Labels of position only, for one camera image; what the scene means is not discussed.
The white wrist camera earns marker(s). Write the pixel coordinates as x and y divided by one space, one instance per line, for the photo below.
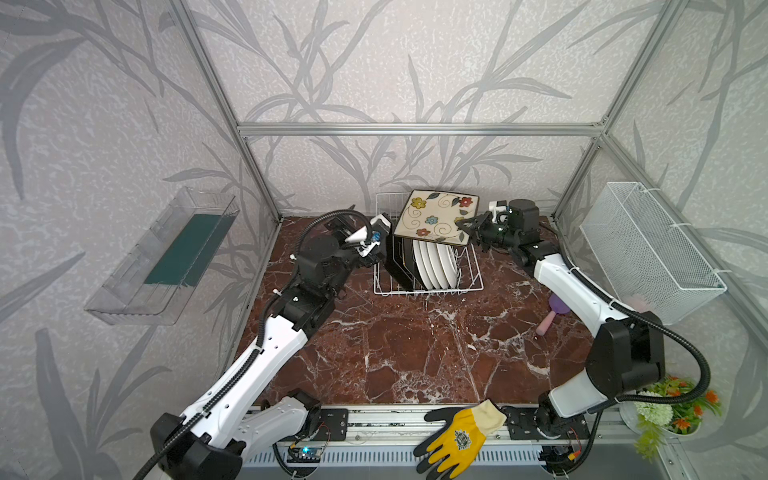
499 211
367 240

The artificial flower plant pot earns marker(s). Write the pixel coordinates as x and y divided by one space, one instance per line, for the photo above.
655 423

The white wire mesh wall basket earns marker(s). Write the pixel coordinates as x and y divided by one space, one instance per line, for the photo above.
643 250

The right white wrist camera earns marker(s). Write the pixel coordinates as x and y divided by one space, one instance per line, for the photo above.
499 211

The green circuit board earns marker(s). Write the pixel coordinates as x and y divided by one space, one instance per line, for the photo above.
305 454

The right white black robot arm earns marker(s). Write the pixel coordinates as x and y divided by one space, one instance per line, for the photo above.
627 352

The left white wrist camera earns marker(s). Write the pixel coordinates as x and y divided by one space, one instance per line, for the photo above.
367 240

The white wire dish rack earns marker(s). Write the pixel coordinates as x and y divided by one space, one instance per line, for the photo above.
470 277

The purple pink brush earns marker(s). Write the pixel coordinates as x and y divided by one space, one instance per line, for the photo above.
556 307

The clear acrylic wall shelf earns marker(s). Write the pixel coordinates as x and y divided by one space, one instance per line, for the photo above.
152 285

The pink object in basket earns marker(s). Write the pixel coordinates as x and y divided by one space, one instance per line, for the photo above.
638 303

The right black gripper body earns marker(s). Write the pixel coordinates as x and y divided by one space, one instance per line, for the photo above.
480 228

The aluminium mounting rail base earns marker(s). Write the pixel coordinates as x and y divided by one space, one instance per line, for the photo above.
380 440

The black square floral plate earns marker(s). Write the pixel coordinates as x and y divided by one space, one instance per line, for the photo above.
394 264
431 216

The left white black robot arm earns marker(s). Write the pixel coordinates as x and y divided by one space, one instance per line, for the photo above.
214 436

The yellow black work glove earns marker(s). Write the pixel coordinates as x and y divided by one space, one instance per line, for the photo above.
452 449

